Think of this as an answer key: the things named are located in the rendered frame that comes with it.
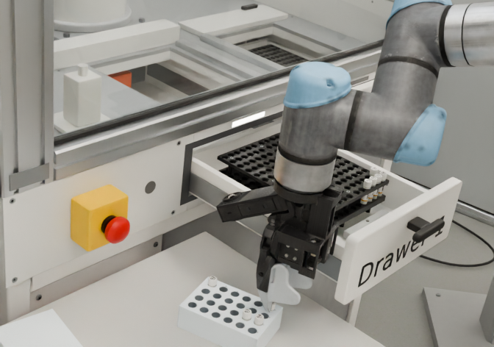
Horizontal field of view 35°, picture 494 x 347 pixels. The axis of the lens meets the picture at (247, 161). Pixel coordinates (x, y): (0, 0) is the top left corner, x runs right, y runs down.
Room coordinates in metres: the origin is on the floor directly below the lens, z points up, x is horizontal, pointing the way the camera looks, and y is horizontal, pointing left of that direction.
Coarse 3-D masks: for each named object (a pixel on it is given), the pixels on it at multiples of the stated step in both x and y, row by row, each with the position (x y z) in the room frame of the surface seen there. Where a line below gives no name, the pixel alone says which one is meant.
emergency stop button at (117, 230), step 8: (120, 216) 0.93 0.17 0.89; (112, 224) 0.92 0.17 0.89; (120, 224) 0.92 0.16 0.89; (128, 224) 0.93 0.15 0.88; (104, 232) 0.92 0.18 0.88; (112, 232) 0.91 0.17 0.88; (120, 232) 0.92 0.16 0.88; (128, 232) 0.93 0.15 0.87; (112, 240) 0.91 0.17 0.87; (120, 240) 0.92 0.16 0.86
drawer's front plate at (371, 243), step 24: (432, 192) 1.06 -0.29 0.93; (456, 192) 1.11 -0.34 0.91; (384, 216) 0.97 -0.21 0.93; (408, 216) 0.99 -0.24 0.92; (432, 216) 1.06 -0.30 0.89; (360, 240) 0.90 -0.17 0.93; (384, 240) 0.95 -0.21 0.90; (408, 240) 1.01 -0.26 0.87; (432, 240) 1.08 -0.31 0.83; (360, 264) 0.91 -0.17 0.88; (336, 288) 0.91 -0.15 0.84; (360, 288) 0.92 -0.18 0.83
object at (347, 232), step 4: (376, 212) 1.12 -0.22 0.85; (380, 212) 1.12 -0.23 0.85; (384, 212) 1.12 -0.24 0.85; (388, 212) 1.12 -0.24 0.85; (372, 216) 1.10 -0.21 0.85; (376, 216) 1.10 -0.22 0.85; (380, 216) 1.11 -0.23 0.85; (364, 220) 1.09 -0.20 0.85; (368, 220) 1.09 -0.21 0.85; (372, 220) 1.09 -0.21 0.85; (356, 224) 1.07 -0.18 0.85; (360, 224) 1.07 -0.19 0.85; (364, 224) 1.07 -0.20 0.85; (348, 228) 1.06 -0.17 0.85; (352, 228) 1.06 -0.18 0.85; (356, 228) 1.06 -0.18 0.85; (360, 228) 1.06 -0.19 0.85; (344, 232) 1.05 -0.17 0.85; (348, 232) 1.04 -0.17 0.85; (352, 232) 1.05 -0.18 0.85; (344, 236) 1.05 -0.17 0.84
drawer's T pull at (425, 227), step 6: (408, 222) 0.99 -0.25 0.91; (414, 222) 0.99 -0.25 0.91; (420, 222) 1.00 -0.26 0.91; (426, 222) 1.00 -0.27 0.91; (432, 222) 1.00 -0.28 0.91; (438, 222) 1.00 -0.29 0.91; (444, 222) 1.01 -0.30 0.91; (408, 228) 0.99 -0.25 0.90; (414, 228) 0.99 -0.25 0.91; (420, 228) 0.98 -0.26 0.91; (426, 228) 0.98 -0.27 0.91; (432, 228) 0.98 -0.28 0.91; (438, 228) 1.00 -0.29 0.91; (414, 234) 0.96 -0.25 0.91; (420, 234) 0.96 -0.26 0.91; (426, 234) 0.97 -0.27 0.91; (432, 234) 0.98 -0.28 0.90; (414, 240) 0.96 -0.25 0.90; (420, 240) 0.96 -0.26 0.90
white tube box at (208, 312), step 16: (208, 288) 0.92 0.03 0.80; (224, 288) 0.93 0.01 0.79; (192, 304) 0.89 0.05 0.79; (208, 304) 0.90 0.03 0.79; (224, 304) 0.89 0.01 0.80; (240, 304) 0.90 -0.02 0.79; (256, 304) 0.91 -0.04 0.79; (192, 320) 0.87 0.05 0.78; (208, 320) 0.86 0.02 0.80; (224, 320) 0.86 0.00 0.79; (240, 320) 0.86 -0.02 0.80; (272, 320) 0.87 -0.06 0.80; (208, 336) 0.85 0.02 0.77; (224, 336) 0.85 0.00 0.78; (240, 336) 0.84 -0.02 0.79; (256, 336) 0.83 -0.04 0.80; (272, 336) 0.88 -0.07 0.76
